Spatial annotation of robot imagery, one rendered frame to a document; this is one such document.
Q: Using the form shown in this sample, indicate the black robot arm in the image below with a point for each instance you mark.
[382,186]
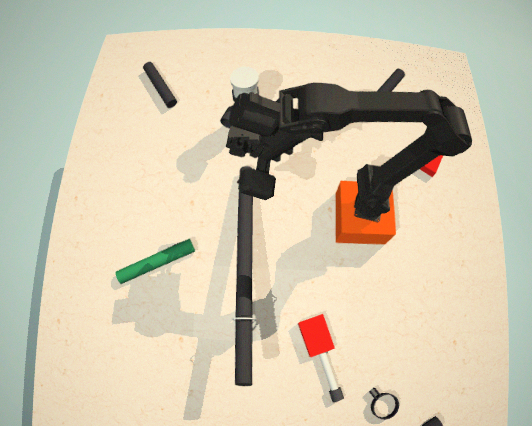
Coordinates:
[326,107]

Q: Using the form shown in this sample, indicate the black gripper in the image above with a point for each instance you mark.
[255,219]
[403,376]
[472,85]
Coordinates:
[258,182]

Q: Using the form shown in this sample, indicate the green cylinder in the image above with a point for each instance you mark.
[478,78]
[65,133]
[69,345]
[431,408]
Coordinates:
[161,258]

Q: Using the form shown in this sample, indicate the black ring with small tab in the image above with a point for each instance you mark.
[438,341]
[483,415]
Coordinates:
[375,400]

